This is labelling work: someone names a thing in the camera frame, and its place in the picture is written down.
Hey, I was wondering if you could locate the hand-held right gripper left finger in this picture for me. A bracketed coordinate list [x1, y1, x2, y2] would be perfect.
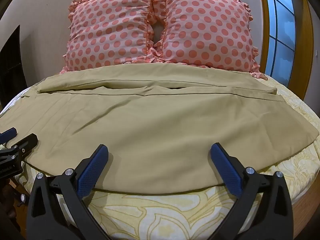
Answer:
[27, 144, 118, 240]

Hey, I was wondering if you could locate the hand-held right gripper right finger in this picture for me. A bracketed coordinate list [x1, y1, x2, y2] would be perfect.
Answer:
[210, 143, 293, 240]

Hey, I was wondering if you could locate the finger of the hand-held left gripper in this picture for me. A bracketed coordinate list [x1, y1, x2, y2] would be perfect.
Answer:
[0, 127, 17, 145]
[5, 133, 38, 163]

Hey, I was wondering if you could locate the tan blanket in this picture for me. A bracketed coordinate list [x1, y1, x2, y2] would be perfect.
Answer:
[0, 64, 319, 195]

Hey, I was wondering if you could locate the yellow floral bed sheet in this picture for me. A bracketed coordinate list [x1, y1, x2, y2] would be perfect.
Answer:
[0, 79, 320, 240]

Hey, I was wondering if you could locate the dark wooden furniture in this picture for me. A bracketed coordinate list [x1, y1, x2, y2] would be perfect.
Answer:
[0, 25, 28, 110]

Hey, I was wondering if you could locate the pink polka dot pillow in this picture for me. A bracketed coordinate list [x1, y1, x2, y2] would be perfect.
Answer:
[150, 0, 267, 80]
[59, 0, 157, 74]

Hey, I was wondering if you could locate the window with wooden frame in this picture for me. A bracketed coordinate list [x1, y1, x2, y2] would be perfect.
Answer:
[257, 0, 314, 100]

